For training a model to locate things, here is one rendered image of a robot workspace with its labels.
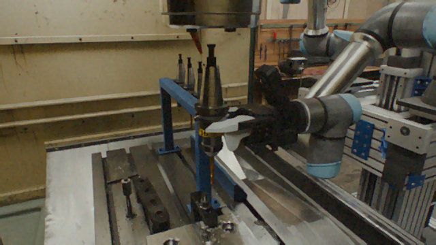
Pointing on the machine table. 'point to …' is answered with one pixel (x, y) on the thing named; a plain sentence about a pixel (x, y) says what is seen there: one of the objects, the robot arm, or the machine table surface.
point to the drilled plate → (185, 234)
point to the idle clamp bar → (156, 225)
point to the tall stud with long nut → (127, 196)
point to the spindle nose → (210, 13)
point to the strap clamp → (210, 219)
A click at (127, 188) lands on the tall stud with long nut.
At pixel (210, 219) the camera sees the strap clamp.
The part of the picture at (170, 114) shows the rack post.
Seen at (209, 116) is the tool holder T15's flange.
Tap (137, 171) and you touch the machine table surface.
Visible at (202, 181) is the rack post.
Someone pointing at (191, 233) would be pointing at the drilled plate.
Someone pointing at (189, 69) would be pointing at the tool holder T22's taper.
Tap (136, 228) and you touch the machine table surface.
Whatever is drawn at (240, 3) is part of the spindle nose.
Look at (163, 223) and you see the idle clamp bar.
